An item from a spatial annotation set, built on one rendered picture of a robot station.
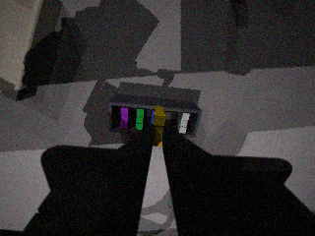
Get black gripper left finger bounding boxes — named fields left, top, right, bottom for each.
left=41, top=124, right=155, bottom=236

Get shallow beige tray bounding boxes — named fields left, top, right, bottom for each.
left=0, top=0, right=62, bottom=102

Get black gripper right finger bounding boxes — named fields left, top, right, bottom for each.
left=162, top=125, right=292, bottom=236

